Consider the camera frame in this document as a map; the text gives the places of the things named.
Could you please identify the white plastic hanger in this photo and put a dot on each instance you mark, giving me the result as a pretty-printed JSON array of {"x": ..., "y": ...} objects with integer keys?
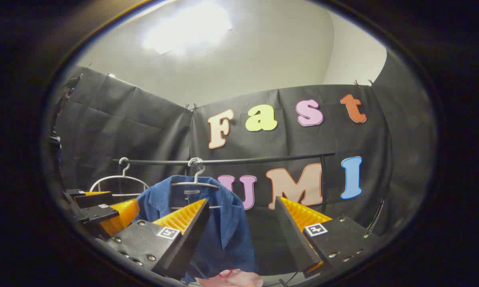
[{"x": 124, "y": 171}]

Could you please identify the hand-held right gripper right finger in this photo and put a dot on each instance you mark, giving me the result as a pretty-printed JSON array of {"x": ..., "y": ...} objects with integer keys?
[{"x": 293, "y": 239}]

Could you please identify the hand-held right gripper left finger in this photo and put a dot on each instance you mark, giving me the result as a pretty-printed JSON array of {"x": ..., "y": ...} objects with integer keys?
[{"x": 183, "y": 247}]

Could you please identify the white hanger with taped hook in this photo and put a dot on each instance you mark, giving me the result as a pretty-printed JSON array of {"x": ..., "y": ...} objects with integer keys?
[{"x": 199, "y": 184}]

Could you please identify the black clothes rack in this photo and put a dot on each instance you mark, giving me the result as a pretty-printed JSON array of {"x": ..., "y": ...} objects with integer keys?
[{"x": 263, "y": 159}]

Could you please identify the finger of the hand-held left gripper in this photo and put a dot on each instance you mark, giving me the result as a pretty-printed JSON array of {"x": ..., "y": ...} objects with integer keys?
[
  {"x": 92, "y": 199},
  {"x": 100, "y": 213}
]

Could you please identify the black backdrop cloth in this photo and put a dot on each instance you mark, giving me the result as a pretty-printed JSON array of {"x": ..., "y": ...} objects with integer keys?
[{"x": 144, "y": 127}]

